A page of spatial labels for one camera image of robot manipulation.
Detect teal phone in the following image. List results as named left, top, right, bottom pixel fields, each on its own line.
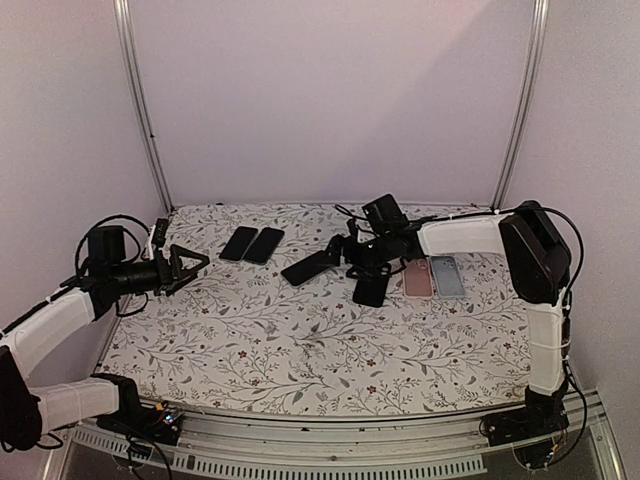
left=243, top=227, right=285, bottom=265

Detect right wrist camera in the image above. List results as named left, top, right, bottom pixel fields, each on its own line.
left=347, top=218, right=361, bottom=243

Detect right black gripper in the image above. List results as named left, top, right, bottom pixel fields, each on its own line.
left=317, top=232, right=394, bottom=283

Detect front aluminium rail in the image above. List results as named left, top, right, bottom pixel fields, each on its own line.
left=43, top=390, right=628, bottom=479

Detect pink phone case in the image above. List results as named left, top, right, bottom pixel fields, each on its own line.
left=403, top=259, right=434, bottom=299

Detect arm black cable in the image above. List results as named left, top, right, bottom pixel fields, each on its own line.
left=334, top=202, right=586, bottom=301
left=73, top=214, right=151, bottom=281

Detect black phone case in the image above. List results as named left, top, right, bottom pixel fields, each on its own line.
left=352, top=277, right=389, bottom=308

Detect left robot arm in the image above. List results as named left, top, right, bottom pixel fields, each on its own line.
left=1, top=214, right=210, bottom=452

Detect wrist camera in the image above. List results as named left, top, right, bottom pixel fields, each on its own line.
left=141, top=218, right=169, bottom=260
left=347, top=218, right=361, bottom=243

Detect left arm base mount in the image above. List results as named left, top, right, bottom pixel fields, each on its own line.
left=96, top=402, right=183, bottom=446

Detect aluminium post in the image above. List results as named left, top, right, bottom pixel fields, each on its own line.
left=113, top=0, right=174, bottom=213
left=491, top=0, right=550, bottom=209

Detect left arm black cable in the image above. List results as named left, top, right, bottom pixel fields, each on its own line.
left=73, top=214, right=151, bottom=281

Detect left rear aluminium post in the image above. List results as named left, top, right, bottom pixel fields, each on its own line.
left=113, top=0, right=174, bottom=213

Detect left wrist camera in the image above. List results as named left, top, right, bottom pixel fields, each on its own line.
left=141, top=218, right=169, bottom=260

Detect white phone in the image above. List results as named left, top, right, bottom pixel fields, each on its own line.
left=281, top=250, right=342, bottom=287

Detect floral table mat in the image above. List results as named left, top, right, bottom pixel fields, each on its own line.
left=101, top=204, right=530, bottom=417

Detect right rear aluminium post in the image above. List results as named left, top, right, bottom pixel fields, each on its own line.
left=491, top=0, right=550, bottom=209

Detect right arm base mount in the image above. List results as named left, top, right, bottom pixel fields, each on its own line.
left=478, top=406, right=569, bottom=470

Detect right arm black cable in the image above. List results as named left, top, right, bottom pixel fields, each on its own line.
left=334, top=202, right=586, bottom=301

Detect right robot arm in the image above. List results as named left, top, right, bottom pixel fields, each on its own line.
left=323, top=194, right=574, bottom=397

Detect light blue phone case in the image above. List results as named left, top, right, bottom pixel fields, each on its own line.
left=430, top=256, right=465, bottom=299

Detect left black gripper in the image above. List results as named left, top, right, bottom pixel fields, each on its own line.
left=111, top=243, right=210, bottom=296

